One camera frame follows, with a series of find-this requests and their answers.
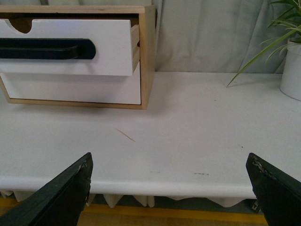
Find white drawer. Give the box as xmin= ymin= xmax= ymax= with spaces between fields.
xmin=0 ymin=65 xmax=141 ymax=104
xmin=0 ymin=19 xmax=139 ymax=76

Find white plant pot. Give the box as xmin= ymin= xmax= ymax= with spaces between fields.
xmin=280 ymin=39 xmax=301 ymax=101

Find white bottom drawer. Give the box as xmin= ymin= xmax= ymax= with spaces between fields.
xmin=0 ymin=65 xmax=141 ymax=104

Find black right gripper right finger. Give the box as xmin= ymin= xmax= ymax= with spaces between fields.
xmin=246 ymin=153 xmax=301 ymax=226

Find wooden drawer cabinet frame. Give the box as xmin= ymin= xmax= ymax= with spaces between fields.
xmin=0 ymin=5 xmax=156 ymax=109

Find grey curtain backdrop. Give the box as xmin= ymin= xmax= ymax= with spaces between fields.
xmin=1 ymin=0 xmax=289 ymax=73

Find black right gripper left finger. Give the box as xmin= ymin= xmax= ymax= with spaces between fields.
xmin=0 ymin=153 xmax=93 ymax=226

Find black drawer handle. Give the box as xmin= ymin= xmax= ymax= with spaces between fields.
xmin=0 ymin=38 xmax=96 ymax=60

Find white table skirt cloth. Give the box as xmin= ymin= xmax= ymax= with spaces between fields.
xmin=0 ymin=189 xmax=258 ymax=209

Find white top drawer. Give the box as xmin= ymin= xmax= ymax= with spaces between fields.
xmin=0 ymin=19 xmax=139 ymax=76

